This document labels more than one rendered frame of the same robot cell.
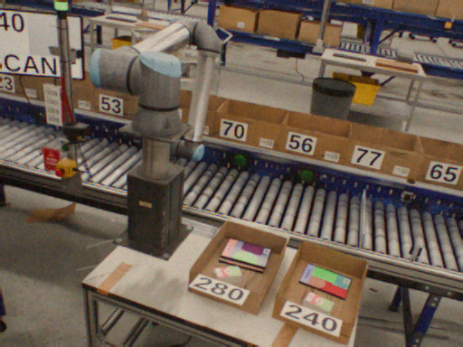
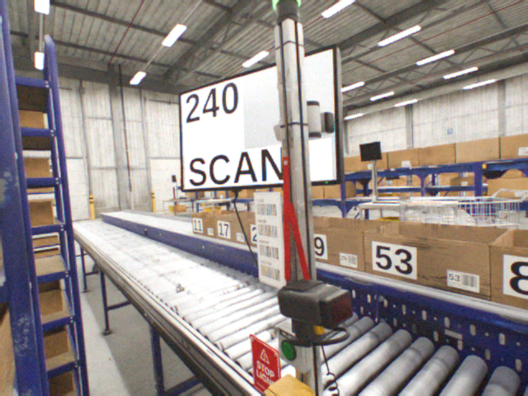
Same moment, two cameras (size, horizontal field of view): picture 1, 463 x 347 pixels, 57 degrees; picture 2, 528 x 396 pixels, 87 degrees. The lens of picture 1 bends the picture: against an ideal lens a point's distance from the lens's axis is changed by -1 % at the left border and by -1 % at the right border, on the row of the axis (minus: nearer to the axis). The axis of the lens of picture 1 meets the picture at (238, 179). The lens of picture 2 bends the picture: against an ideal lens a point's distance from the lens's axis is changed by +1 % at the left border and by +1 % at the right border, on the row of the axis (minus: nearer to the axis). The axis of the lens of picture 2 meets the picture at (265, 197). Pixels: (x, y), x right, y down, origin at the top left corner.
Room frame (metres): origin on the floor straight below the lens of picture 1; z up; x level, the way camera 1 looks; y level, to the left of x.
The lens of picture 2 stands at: (1.48, 0.56, 1.26)
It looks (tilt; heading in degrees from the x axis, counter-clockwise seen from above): 3 degrees down; 39
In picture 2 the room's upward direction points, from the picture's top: 4 degrees counter-clockwise
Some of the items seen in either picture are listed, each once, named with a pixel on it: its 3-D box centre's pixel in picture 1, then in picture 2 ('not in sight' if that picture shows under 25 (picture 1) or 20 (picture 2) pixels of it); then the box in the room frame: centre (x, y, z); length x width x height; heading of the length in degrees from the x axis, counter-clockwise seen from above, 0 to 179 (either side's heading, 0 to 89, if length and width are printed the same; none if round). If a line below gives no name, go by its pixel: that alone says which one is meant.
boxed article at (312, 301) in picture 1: (317, 305); not in sight; (1.21, -0.35, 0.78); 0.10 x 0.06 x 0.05; 62
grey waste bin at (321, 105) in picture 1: (328, 109); not in sight; (4.99, -0.96, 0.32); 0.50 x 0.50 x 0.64
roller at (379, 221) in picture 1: (379, 228); not in sight; (1.88, -0.75, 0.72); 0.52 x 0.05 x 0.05; 168
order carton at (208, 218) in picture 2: not in sight; (219, 223); (2.97, 2.27, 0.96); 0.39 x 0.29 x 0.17; 79
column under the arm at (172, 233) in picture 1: (155, 203); not in sight; (1.54, 0.33, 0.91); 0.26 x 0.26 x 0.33; 74
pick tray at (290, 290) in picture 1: (322, 287); not in sight; (1.28, -0.37, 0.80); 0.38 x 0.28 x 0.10; 162
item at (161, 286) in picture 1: (232, 278); not in sight; (1.35, -0.03, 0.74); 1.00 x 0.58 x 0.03; 74
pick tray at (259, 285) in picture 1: (240, 263); not in sight; (1.37, -0.05, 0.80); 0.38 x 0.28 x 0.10; 163
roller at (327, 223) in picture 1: (328, 216); not in sight; (1.93, -0.49, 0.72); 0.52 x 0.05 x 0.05; 168
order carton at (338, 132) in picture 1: (315, 136); not in sight; (2.41, -0.42, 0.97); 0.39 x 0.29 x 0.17; 78
